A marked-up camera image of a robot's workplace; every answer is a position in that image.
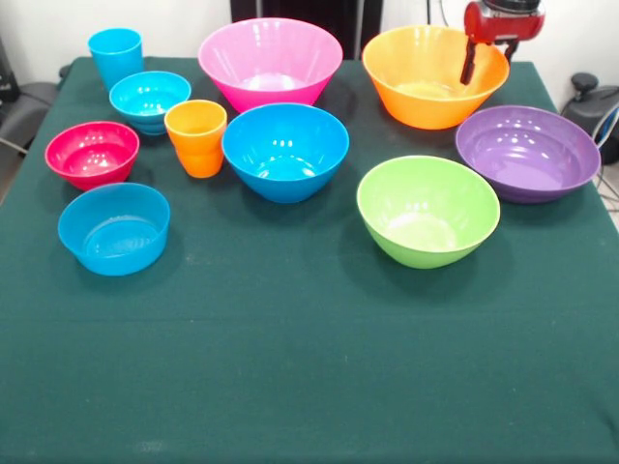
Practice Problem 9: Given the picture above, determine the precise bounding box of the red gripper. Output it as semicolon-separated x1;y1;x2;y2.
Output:
459;0;547;86

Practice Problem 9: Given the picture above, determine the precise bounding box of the large orange bowl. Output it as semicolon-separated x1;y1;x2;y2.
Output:
361;24;511;131

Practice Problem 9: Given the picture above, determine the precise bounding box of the purple bowl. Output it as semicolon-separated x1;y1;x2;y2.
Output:
455;104;603;205

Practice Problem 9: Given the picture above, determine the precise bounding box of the green bowl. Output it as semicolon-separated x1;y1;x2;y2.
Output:
356;155;502;270

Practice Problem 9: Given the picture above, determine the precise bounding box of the large pink bowl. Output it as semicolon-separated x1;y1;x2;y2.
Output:
197;17;344;115

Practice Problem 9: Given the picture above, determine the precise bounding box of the orange cup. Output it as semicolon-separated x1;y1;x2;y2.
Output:
163;99;228;179

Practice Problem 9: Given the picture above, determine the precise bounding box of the dark green tablecloth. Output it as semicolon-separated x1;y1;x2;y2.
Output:
0;56;619;464

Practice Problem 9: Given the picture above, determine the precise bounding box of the small ribbed cyan bowl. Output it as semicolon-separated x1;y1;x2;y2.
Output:
108;70;192;136

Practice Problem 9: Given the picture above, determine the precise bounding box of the blue cup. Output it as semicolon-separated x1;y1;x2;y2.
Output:
87;27;145;93

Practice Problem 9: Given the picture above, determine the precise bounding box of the small crimson bowl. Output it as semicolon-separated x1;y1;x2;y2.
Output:
44;120;141;191

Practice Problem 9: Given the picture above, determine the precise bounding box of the translucent blue bowl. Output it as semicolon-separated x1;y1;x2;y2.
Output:
57;182;171;277

